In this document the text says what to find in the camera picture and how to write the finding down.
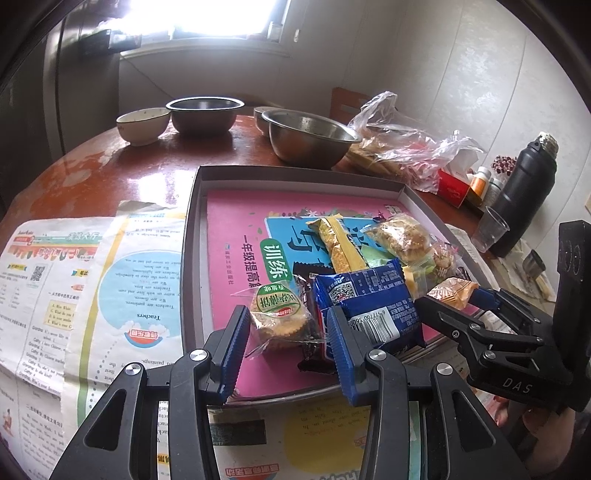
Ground small ceramic bowl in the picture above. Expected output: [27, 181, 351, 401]
[115, 107, 171, 147]

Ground black thermos bottle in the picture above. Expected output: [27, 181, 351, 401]
[487, 131, 560, 258]

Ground newspaper with red header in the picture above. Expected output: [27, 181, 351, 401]
[0, 217, 121, 462]

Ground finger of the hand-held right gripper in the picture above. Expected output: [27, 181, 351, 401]
[416, 295, 546, 370]
[467, 286, 556, 339]

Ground small steel bowl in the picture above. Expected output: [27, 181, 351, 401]
[165, 97, 245, 136]

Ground brown chocolate bar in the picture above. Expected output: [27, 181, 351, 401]
[293, 261, 335, 376]

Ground clear plastic cup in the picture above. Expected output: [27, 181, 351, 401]
[471, 206, 510, 252]

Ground brown wooden chair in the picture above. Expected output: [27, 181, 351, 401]
[330, 87, 370, 123]

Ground red tissue box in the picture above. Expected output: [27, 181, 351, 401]
[434, 152, 483, 208]

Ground person's right hand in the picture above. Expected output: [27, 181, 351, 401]
[508, 402, 580, 480]

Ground pink workbook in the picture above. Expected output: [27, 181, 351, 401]
[205, 189, 462, 400]

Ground red white flower ornament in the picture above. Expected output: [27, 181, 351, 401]
[490, 154, 518, 178]

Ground grey cardboard box tray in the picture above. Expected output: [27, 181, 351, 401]
[182, 165, 497, 409]

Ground small dark chocolate packet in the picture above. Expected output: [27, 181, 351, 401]
[290, 273, 317, 324]

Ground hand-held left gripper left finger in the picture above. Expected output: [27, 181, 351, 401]
[48, 305, 252, 480]

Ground orange pill bottle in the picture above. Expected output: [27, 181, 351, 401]
[468, 166, 492, 197]

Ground large steel bowl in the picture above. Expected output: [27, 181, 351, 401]
[261, 110, 363, 169]

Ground steel thermos cup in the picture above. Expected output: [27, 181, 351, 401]
[522, 249, 548, 280]

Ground green label cake packet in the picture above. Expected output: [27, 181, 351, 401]
[233, 281, 319, 358]

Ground blue biscuit packet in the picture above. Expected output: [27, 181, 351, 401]
[310, 258, 428, 363]

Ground orange cracker packet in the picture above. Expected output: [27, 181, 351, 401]
[427, 277, 478, 312]

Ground newspaper with cartoon pictures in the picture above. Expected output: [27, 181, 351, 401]
[62, 200, 513, 480]

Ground clear yellow cookie packet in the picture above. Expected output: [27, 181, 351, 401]
[402, 242, 462, 301]

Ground clear plastic bag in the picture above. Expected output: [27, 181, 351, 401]
[344, 91, 485, 195]

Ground bright window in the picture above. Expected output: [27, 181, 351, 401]
[111, 0, 287, 51]

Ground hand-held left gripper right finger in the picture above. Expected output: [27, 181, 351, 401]
[327, 305, 527, 480]

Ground clear ring cookie packet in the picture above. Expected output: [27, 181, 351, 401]
[367, 213, 439, 268]

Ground long yellow wafer packet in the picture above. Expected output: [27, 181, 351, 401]
[305, 215, 370, 273]

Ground dark refrigerator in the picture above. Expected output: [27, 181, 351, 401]
[0, 0, 123, 158]

